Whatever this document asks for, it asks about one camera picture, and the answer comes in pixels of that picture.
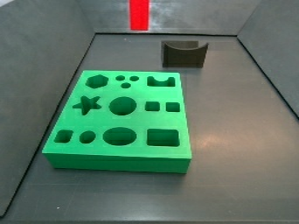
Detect green foam shape-sorter board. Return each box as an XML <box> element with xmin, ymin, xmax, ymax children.
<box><xmin>42</xmin><ymin>70</ymin><xmax>193</xmax><ymax>173</ymax></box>

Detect dark grey U-shaped block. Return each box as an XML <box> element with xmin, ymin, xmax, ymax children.
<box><xmin>162</xmin><ymin>40</ymin><xmax>210</xmax><ymax>68</ymax></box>

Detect red vertical strip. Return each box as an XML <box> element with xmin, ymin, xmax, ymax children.
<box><xmin>129</xmin><ymin>0</ymin><xmax>150</xmax><ymax>31</ymax></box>

